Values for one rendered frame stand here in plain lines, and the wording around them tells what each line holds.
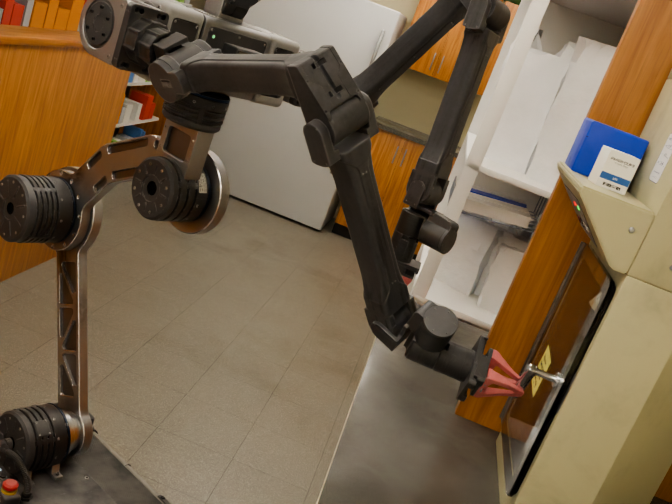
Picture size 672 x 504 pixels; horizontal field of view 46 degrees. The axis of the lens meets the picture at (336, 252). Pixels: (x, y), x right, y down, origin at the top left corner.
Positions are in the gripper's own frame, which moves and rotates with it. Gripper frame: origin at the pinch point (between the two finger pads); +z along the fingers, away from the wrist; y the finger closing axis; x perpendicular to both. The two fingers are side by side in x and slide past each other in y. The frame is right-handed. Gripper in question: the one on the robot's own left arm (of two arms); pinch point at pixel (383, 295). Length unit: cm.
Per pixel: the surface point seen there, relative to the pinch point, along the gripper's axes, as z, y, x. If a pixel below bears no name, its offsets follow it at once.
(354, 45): -41, -87, 442
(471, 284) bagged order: 13, 26, 91
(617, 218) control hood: -38, 28, -46
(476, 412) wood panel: 14.0, 26.9, -8.4
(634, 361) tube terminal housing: -18, 39, -46
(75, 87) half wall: 14, -163, 175
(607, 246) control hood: -33, 28, -46
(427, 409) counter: 16.2, 17.0, -11.5
